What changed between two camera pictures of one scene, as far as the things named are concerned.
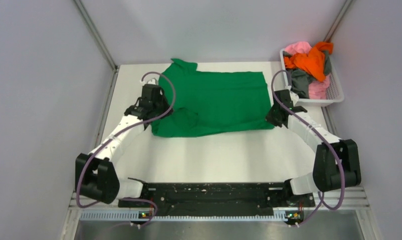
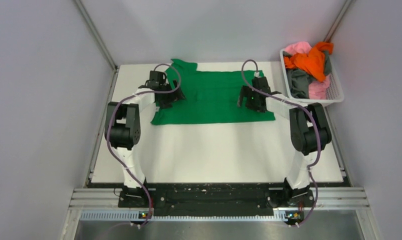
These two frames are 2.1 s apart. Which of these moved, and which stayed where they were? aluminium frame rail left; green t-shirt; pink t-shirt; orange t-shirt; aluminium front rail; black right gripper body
Moved: green t-shirt; black right gripper body
Stayed: orange t-shirt; aluminium frame rail left; aluminium front rail; pink t-shirt
